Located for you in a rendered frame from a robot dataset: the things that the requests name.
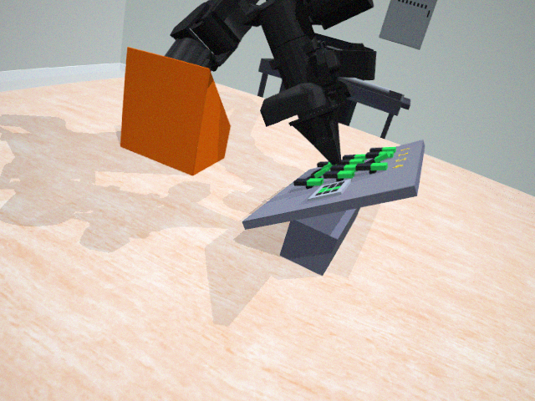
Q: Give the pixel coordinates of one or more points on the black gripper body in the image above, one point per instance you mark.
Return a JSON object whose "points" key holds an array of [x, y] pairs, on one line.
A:
{"points": [[296, 61]]}

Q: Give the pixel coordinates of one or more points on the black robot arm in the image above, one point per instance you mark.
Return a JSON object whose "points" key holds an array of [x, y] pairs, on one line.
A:
{"points": [[221, 24]]}

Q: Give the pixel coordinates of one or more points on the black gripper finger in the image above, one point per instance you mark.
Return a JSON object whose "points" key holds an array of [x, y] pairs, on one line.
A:
{"points": [[318, 129], [336, 124]]}

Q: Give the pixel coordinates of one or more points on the grey angled switch panel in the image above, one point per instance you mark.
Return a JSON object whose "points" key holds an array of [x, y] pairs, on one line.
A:
{"points": [[323, 203]]}

